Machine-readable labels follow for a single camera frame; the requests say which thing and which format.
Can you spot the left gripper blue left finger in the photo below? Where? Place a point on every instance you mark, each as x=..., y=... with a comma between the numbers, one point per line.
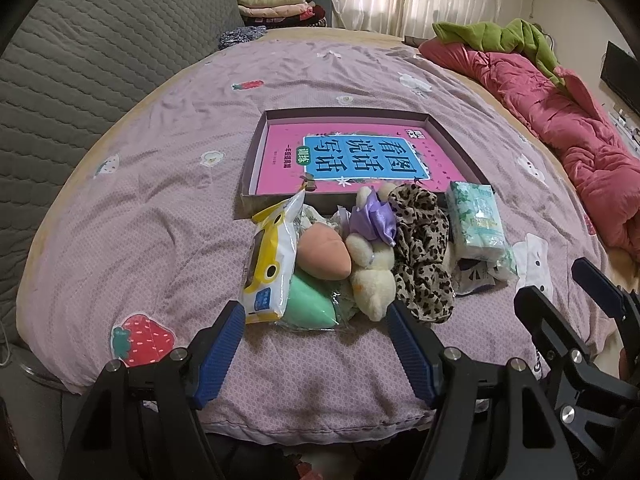
x=213, y=350

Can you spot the yellow white wipes pack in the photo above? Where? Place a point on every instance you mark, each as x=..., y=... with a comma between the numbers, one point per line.
x=272, y=261

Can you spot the green floral tissue pack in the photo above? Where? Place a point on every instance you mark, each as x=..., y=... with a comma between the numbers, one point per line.
x=504, y=269
x=476, y=227

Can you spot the green makeup sponge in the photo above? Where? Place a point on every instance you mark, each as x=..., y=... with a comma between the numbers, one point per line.
x=317, y=306

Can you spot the pink and blue book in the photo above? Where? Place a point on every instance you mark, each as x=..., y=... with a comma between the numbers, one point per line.
x=342, y=157

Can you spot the pink crumpled comforter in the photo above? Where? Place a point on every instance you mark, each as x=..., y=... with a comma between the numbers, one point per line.
x=573, y=125

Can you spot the green blanket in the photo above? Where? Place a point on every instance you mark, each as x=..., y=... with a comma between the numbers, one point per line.
x=519, y=36

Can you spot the white floral scrunchie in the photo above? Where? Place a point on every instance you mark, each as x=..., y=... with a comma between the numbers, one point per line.
x=339, y=221

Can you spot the stack of folded clothes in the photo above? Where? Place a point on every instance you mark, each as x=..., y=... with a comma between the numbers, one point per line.
x=283, y=13

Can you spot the blue patterned cloth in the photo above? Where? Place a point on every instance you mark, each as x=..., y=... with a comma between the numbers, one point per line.
x=241, y=35

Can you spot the black television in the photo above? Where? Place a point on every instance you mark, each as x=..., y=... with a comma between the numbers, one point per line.
x=621, y=73

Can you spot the cream plush bunny purple bow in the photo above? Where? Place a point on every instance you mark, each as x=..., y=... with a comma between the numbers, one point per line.
x=370, y=243

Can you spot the cartoon girl wipes pack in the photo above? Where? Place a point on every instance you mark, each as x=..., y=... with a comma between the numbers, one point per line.
x=471, y=276

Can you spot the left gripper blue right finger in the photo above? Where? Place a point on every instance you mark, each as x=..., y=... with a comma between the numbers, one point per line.
x=418, y=350

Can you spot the peach makeup sponge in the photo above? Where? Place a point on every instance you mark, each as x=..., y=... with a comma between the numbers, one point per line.
x=322, y=254

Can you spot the leopard print scrunchie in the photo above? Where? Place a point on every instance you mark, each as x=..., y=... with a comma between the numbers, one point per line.
x=423, y=282

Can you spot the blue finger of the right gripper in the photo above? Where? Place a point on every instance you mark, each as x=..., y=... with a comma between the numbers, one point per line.
x=608, y=297
x=552, y=335

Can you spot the dark shallow cardboard box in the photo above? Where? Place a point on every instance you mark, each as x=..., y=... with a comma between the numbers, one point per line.
x=326, y=203

